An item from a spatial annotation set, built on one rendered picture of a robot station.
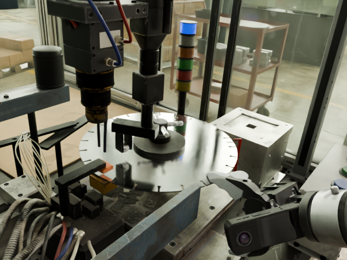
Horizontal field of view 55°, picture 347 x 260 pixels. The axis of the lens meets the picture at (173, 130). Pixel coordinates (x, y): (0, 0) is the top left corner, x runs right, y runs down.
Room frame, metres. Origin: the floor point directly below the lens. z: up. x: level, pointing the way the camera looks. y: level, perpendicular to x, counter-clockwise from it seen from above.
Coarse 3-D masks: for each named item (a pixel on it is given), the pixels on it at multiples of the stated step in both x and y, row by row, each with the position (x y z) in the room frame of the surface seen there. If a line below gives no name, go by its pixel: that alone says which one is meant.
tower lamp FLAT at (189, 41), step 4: (180, 36) 0.91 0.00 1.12; (184, 36) 0.90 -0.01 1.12; (188, 36) 0.90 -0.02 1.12; (192, 36) 0.90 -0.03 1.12; (180, 40) 0.91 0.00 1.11; (184, 40) 0.90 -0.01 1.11; (188, 40) 0.90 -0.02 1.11; (192, 40) 0.90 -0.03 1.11; (180, 44) 0.90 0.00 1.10; (184, 44) 0.90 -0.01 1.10; (188, 44) 0.90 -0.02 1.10; (192, 44) 0.90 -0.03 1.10
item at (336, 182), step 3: (336, 180) 0.59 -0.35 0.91; (339, 180) 0.59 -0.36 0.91; (342, 180) 0.60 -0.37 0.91; (345, 180) 0.60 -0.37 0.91; (336, 183) 0.58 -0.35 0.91; (339, 183) 0.58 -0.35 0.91; (342, 183) 0.58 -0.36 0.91; (345, 183) 0.58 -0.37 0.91; (339, 186) 0.57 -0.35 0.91; (342, 186) 0.57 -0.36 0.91; (345, 186) 0.57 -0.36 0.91
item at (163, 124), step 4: (156, 116) 0.65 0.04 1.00; (156, 120) 0.62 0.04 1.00; (160, 120) 0.62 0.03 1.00; (164, 120) 0.62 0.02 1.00; (160, 124) 0.60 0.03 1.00; (164, 124) 0.61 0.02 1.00; (168, 124) 0.62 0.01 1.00; (172, 124) 0.62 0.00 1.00; (176, 124) 0.62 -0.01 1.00; (180, 124) 0.63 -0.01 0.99; (160, 128) 0.60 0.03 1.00; (164, 128) 0.59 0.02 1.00; (160, 132) 0.60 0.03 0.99; (164, 132) 0.58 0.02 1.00; (164, 136) 0.57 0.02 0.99
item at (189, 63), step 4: (180, 60) 0.90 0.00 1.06; (184, 60) 0.90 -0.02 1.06; (188, 60) 0.90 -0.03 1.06; (192, 60) 0.91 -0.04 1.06; (180, 64) 0.90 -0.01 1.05; (184, 64) 0.90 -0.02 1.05; (188, 64) 0.90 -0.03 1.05; (192, 64) 0.91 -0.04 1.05; (180, 68) 0.90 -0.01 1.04; (184, 68) 0.90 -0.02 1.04; (188, 68) 0.90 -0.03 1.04; (192, 68) 0.91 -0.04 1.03
